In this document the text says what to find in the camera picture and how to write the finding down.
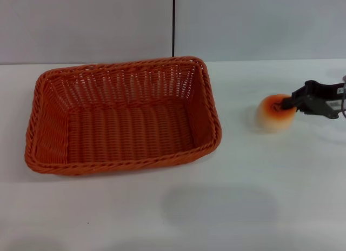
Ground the round toy bread bun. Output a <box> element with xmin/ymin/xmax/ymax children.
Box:
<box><xmin>255</xmin><ymin>93</ymin><xmax>298</xmax><ymax>133</ymax></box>

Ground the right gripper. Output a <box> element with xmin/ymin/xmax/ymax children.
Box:
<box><xmin>281</xmin><ymin>74</ymin><xmax>346</xmax><ymax>120</ymax></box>

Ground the orange woven plastic basket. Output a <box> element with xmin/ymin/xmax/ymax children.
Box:
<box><xmin>24</xmin><ymin>55</ymin><xmax>222</xmax><ymax>176</ymax></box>

